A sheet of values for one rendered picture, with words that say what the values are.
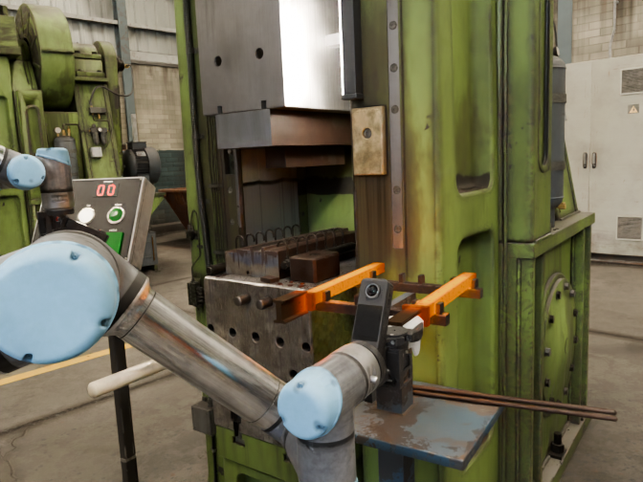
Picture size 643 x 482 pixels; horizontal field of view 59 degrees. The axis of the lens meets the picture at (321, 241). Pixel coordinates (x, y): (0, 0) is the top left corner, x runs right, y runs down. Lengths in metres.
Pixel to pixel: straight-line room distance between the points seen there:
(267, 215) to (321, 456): 1.24
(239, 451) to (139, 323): 1.04
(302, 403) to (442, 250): 0.82
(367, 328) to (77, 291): 0.42
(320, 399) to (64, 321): 0.29
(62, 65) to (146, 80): 4.41
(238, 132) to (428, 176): 0.52
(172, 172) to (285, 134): 9.18
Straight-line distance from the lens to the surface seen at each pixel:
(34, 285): 0.60
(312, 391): 0.68
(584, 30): 7.45
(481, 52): 1.79
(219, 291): 1.61
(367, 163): 1.47
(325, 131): 1.70
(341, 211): 1.96
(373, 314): 0.84
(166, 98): 10.75
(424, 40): 1.45
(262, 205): 1.86
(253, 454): 1.72
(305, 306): 1.12
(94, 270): 0.61
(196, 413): 2.08
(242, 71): 1.58
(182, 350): 0.78
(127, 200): 1.84
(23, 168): 1.39
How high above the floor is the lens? 1.24
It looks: 8 degrees down
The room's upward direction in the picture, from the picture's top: 3 degrees counter-clockwise
